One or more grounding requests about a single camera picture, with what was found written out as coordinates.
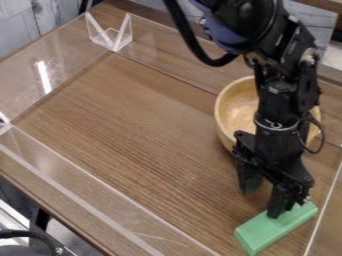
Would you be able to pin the clear acrylic tray wall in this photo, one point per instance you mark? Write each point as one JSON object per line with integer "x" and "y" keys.
{"x": 106, "y": 217}

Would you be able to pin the green rectangular block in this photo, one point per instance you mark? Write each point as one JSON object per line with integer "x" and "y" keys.
{"x": 262, "y": 231}

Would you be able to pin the brown wooden bowl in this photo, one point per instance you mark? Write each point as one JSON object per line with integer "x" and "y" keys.
{"x": 234, "y": 110}

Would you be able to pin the clear acrylic corner bracket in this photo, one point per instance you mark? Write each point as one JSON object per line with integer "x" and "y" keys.
{"x": 112, "y": 39}

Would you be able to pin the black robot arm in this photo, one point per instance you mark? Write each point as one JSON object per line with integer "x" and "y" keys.
{"x": 258, "y": 30}

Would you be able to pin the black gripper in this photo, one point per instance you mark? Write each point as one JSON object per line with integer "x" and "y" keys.
{"x": 270, "y": 155}

